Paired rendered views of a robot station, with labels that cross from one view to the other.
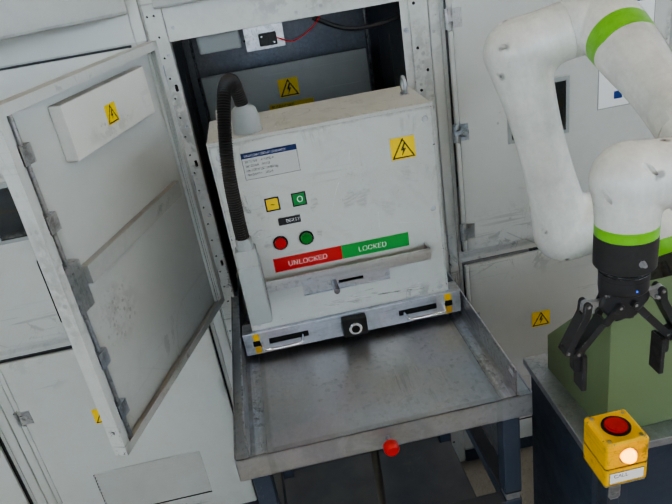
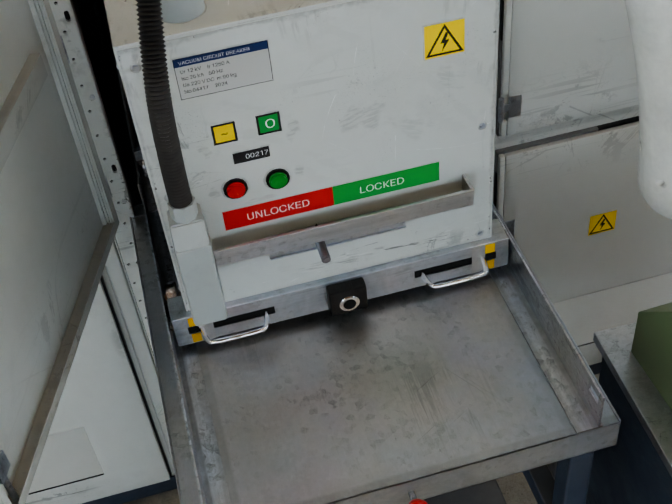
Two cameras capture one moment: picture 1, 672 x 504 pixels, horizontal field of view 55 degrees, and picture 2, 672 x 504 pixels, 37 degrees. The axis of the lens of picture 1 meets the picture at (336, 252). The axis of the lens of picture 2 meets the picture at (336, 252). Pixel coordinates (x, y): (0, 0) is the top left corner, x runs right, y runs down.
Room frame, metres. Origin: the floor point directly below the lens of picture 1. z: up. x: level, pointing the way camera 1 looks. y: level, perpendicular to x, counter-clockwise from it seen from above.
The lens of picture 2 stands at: (0.26, 0.10, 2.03)
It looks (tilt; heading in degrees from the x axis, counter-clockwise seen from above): 44 degrees down; 354
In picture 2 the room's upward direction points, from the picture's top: 7 degrees counter-clockwise
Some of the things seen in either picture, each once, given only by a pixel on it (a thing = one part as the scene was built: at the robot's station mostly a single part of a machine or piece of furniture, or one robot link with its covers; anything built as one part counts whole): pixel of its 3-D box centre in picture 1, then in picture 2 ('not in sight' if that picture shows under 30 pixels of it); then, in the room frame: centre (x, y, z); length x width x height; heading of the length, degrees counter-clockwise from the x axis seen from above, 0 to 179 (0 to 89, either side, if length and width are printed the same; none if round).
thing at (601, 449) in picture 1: (615, 447); not in sight; (0.85, -0.44, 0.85); 0.08 x 0.08 x 0.10; 5
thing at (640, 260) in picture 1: (623, 248); not in sight; (0.86, -0.44, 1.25); 0.12 x 0.09 x 0.06; 5
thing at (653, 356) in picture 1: (657, 352); not in sight; (0.86, -0.50, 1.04); 0.03 x 0.01 x 0.07; 5
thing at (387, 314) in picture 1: (352, 318); (341, 281); (1.36, -0.01, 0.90); 0.54 x 0.05 x 0.06; 94
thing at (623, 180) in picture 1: (633, 187); not in sight; (0.85, -0.44, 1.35); 0.13 x 0.11 x 0.14; 90
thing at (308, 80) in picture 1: (289, 90); not in sight; (2.30, 0.07, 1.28); 0.58 x 0.02 x 0.19; 95
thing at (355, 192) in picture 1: (338, 228); (329, 162); (1.34, -0.01, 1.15); 0.48 x 0.01 x 0.48; 94
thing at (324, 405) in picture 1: (356, 345); (346, 318); (1.35, -0.01, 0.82); 0.68 x 0.62 x 0.06; 5
